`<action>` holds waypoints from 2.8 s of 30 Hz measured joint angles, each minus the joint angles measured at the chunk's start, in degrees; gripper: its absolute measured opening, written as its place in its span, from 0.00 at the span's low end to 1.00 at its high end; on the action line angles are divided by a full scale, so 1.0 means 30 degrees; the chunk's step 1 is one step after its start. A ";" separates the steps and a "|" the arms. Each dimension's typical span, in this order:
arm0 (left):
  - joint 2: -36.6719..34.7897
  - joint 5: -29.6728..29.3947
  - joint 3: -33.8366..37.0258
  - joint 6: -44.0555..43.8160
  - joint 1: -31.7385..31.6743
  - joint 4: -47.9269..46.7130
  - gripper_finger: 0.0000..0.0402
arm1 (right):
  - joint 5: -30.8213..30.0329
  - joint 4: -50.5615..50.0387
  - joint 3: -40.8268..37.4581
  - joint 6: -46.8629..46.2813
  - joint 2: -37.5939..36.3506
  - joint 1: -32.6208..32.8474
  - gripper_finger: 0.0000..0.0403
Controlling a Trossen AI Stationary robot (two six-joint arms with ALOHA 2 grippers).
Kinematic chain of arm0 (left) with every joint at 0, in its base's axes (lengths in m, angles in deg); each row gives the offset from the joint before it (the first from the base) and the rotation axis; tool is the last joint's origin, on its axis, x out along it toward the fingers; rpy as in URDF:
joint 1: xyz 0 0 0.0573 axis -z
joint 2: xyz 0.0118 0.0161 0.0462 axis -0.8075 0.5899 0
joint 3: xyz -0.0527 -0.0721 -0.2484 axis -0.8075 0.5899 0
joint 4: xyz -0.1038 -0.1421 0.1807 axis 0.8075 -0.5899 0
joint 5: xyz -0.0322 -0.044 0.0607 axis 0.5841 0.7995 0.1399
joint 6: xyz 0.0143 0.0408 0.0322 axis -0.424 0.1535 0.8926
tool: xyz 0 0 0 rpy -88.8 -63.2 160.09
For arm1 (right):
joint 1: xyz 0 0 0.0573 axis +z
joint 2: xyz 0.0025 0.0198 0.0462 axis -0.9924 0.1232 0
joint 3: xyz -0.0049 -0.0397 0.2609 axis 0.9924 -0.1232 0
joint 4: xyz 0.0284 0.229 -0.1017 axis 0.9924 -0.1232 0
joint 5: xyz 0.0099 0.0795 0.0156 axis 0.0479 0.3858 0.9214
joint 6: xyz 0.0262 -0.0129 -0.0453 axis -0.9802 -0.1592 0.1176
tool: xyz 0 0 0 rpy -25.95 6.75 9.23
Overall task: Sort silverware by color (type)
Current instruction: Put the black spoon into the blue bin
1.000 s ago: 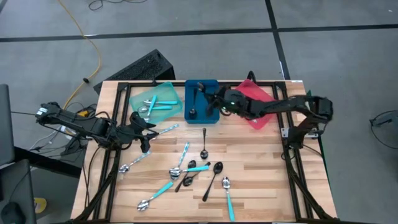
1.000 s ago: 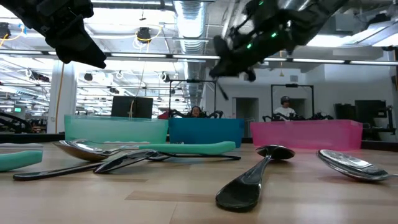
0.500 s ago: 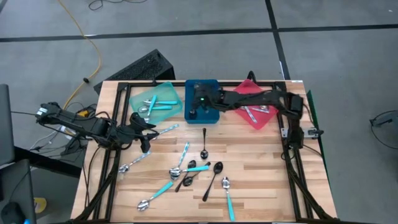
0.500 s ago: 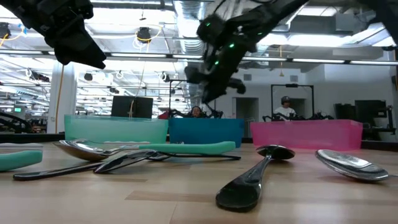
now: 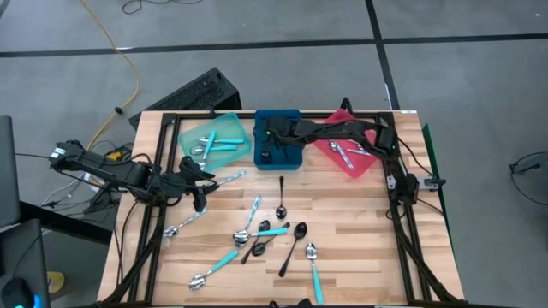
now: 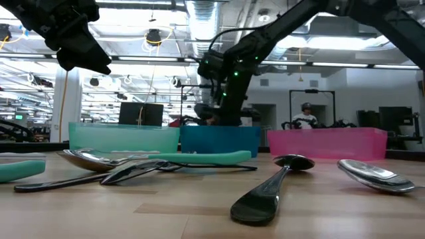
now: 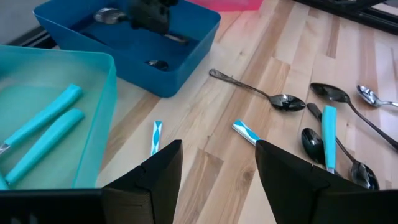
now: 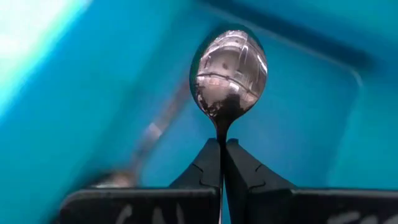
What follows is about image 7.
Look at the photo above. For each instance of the blue plastic bin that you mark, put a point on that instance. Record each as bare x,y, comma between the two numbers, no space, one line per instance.
174,81

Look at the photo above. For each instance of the translucent pink plastic bin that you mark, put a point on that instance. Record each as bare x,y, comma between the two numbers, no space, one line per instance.
230,4

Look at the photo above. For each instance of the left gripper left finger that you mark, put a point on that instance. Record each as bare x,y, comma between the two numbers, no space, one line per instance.
140,199

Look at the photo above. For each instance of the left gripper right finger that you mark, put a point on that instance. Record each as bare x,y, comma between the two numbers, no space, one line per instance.
311,199

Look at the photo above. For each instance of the translucent teal plastic bin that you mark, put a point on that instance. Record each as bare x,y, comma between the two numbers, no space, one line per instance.
46,68

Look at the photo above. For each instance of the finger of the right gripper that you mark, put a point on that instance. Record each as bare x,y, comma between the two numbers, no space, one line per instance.
140,14
164,14

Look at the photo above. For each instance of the silver spoons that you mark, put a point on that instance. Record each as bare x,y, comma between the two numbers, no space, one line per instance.
109,16

